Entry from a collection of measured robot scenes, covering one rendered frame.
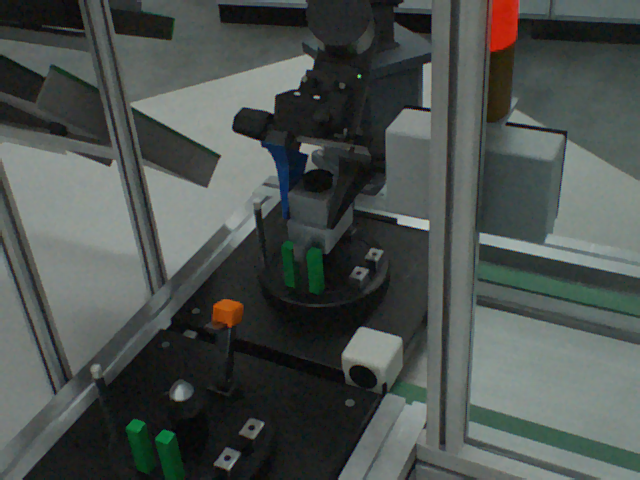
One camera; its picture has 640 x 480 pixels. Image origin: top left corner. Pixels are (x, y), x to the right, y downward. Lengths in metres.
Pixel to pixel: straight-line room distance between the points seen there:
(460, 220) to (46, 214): 0.84
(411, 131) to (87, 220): 0.75
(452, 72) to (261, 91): 1.05
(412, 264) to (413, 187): 0.30
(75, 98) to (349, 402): 0.40
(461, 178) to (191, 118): 0.99
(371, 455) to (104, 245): 0.60
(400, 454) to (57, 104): 0.46
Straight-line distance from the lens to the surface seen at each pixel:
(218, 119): 1.48
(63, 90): 0.86
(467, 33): 0.51
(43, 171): 1.42
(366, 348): 0.78
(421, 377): 0.86
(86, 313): 1.09
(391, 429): 0.76
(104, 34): 0.83
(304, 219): 0.83
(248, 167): 1.33
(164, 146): 0.96
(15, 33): 0.91
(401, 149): 0.60
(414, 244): 0.94
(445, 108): 0.54
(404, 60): 1.16
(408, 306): 0.86
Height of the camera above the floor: 1.52
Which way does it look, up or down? 35 degrees down
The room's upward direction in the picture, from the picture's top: 5 degrees counter-clockwise
